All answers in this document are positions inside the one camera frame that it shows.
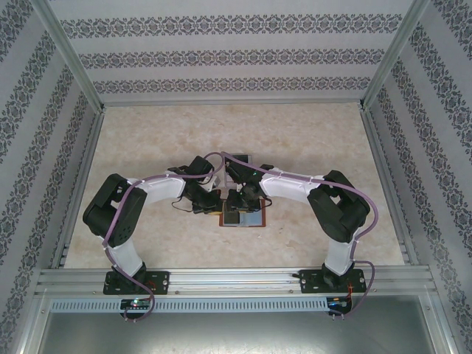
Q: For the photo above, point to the aluminium right rear frame post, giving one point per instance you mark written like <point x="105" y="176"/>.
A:
<point x="394" y="55"/>

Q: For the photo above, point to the black card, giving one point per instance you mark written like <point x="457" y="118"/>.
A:
<point x="231" y="218"/>

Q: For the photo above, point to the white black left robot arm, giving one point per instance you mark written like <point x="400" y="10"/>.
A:
<point x="162" y="188"/>

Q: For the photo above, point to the aluminium right side rail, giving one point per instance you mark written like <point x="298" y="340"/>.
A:
<point x="387" y="184"/>

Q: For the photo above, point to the aluminium frame post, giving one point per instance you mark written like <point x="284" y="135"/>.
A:
<point x="70" y="55"/>
<point x="442" y="328"/>
<point x="394" y="55"/>
<point x="27" y="328"/>

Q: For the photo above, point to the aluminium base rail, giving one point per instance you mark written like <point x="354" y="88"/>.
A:
<point x="228" y="282"/>

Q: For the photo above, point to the right controller board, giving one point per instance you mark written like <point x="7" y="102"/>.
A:
<point x="337" y="303"/>

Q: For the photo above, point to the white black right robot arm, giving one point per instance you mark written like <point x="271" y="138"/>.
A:
<point x="291" y="184"/>

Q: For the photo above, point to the aluminium left front frame post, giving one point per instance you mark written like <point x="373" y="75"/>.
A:
<point x="27" y="328"/>

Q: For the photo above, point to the aluminium rear frame rail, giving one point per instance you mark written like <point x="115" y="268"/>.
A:
<point x="232" y="103"/>

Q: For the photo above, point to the grey metal front panel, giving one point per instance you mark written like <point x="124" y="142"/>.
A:
<point x="236" y="335"/>

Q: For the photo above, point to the left controller board green light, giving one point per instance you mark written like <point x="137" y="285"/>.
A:
<point x="134" y="304"/>

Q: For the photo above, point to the brown leather card holder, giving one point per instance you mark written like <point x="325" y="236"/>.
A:
<point x="254" y="219"/>

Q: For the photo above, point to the clear acrylic card stand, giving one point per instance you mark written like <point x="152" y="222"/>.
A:
<point x="245" y="158"/>

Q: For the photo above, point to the aluminium left rear frame post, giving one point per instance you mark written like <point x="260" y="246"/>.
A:
<point x="70" y="55"/>

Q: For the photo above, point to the aluminium right front frame post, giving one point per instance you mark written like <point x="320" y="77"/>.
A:
<point x="442" y="328"/>

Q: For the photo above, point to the aluminium left side rail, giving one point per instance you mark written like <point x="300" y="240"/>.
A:
<point x="79" y="188"/>

